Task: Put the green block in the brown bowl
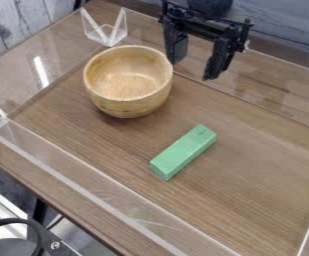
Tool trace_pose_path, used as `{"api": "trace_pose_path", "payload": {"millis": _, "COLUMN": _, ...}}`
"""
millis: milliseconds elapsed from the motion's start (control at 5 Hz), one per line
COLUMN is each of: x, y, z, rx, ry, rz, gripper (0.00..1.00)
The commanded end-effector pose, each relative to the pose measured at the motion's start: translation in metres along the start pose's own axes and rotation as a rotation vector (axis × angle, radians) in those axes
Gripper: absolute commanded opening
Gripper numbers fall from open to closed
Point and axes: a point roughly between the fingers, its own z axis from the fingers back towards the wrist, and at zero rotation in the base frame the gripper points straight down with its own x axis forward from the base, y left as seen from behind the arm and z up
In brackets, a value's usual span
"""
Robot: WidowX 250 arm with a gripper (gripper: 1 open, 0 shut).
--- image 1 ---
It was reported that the clear acrylic corner bracket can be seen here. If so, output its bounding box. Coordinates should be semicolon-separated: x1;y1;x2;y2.
80;8;127;47

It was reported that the clear acrylic tray wall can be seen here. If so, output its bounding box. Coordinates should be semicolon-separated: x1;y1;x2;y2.
0;10;309;256

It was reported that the black metal table leg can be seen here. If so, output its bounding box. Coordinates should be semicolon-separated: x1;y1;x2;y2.
32;199;48;224

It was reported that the green rectangular block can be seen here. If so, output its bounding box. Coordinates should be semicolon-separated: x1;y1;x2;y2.
150;124;216;181

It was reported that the black cable loop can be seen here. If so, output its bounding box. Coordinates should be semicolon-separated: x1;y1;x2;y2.
0;217;45;256

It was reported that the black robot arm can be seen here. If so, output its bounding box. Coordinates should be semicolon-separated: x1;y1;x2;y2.
159;0;254;80

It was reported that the light wooden bowl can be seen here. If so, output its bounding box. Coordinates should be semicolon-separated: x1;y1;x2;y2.
83;45;172;118

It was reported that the metal bracket with screw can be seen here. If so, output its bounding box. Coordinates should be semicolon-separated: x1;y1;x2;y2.
40;230;80;256

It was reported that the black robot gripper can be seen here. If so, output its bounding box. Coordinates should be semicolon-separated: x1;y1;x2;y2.
159;0;253;80

